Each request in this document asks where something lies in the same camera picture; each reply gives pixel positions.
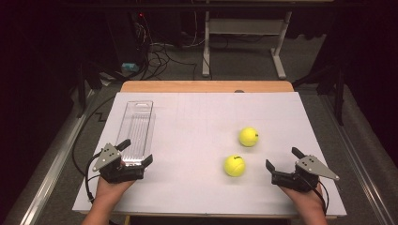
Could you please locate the small blue floor item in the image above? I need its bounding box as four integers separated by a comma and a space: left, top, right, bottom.
121, 62, 140, 73

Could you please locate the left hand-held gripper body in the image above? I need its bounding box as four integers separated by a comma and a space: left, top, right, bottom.
92, 142, 146, 184

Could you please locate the white board sheet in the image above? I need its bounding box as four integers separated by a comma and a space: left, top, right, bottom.
71, 91, 348, 218

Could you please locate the yellow tennis ball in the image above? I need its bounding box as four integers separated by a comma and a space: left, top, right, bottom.
223, 155, 246, 178
238, 127, 260, 148

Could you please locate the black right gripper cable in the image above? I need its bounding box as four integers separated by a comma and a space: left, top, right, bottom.
311, 179, 330, 218

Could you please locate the black floor cable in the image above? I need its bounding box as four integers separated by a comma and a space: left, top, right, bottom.
71, 95, 117, 178

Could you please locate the person's left hand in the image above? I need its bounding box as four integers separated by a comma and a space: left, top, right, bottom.
94, 176, 135, 207

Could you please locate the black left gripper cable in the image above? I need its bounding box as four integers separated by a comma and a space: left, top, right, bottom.
84, 152, 103, 204

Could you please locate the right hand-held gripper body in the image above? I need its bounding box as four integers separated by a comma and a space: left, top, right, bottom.
270, 155, 341, 193

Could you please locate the black metal stand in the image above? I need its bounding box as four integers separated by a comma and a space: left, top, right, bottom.
75, 60, 106, 119
293, 60, 345, 127

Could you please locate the white metal desk frame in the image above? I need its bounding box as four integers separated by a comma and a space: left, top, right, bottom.
201, 9, 294, 81

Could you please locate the clear plastic container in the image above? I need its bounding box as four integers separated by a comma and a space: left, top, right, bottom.
115, 99, 157, 167

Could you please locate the tangle of floor cables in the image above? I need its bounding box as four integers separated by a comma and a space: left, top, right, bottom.
134, 12, 200, 82

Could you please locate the dark computer tower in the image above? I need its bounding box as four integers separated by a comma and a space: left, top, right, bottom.
105, 11, 148, 65

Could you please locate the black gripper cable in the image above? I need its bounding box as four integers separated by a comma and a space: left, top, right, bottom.
311, 179, 330, 218
84, 152, 103, 204

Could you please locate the person's right hand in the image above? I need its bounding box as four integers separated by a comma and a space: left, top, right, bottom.
279, 184, 327, 210

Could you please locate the wooden table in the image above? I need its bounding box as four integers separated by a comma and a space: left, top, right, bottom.
119, 80, 296, 94

